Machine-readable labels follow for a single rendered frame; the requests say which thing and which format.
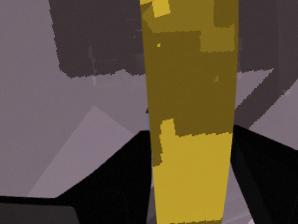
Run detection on yellow bar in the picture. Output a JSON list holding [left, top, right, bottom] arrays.
[[140, 0, 239, 224]]

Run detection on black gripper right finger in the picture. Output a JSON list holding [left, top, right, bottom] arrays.
[[230, 125, 298, 224]]

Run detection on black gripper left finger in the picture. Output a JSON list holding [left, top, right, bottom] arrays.
[[0, 129, 152, 224]]

